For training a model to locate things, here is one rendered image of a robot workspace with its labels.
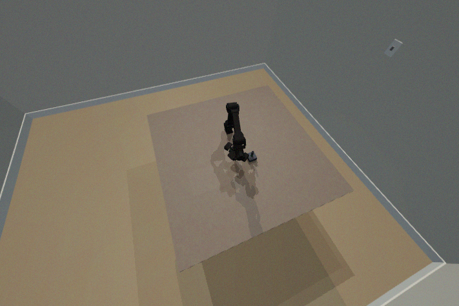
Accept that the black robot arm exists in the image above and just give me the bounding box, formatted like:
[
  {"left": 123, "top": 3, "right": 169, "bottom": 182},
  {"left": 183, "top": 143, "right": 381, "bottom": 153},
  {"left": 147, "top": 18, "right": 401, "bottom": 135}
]
[{"left": 224, "top": 102, "right": 246, "bottom": 161}]

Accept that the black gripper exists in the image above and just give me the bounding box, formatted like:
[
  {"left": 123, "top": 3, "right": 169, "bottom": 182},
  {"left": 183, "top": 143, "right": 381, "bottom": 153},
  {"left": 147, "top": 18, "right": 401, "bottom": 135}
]
[{"left": 224, "top": 142, "right": 249, "bottom": 162}]

